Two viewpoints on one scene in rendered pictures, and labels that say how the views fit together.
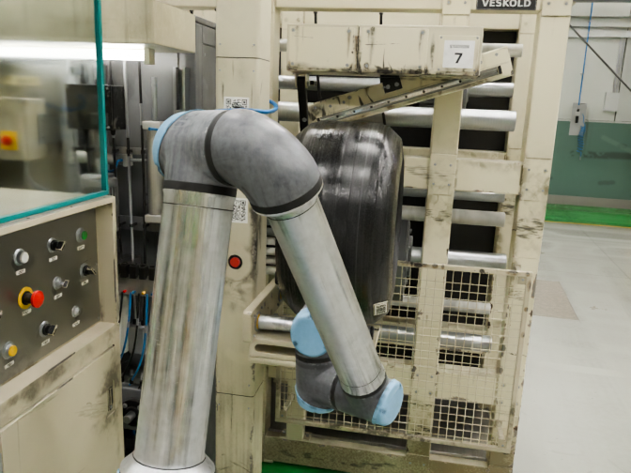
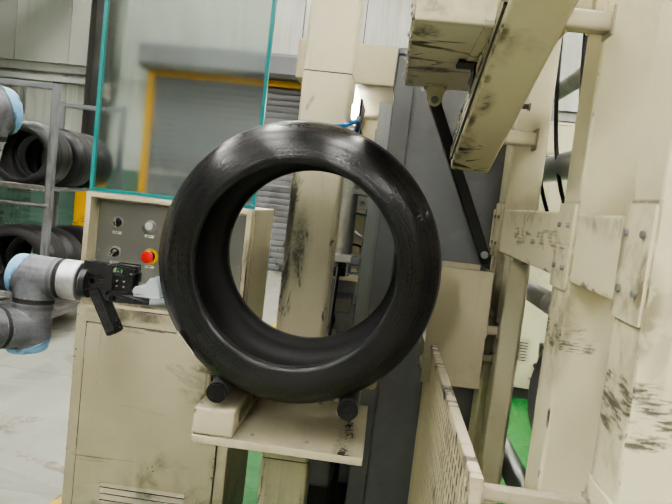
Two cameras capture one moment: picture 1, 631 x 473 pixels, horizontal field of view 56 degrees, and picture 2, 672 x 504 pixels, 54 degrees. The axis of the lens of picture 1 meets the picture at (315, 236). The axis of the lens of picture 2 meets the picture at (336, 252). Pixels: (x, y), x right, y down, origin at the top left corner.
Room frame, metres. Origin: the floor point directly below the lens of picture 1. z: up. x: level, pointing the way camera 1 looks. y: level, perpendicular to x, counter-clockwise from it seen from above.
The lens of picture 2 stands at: (1.66, -1.55, 1.34)
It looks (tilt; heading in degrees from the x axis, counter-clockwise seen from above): 5 degrees down; 84
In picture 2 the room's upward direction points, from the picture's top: 7 degrees clockwise
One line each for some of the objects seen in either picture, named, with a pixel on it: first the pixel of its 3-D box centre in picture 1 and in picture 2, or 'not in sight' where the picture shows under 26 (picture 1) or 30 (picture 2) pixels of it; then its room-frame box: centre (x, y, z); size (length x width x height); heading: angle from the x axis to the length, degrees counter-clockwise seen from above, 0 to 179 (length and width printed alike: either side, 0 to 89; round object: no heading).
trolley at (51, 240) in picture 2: not in sight; (51, 210); (-0.10, 4.06, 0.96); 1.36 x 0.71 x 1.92; 77
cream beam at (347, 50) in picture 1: (384, 53); (469, 30); (2.03, -0.20, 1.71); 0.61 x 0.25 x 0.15; 80
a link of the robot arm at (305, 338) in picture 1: (316, 327); (38, 276); (1.16, -0.01, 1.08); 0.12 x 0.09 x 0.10; 170
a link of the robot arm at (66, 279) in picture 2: not in sight; (75, 279); (1.24, -0.02, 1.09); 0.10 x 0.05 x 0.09; 80
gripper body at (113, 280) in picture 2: not in sight; (110, 281); (1.32, -0.04, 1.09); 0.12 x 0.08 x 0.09; 170
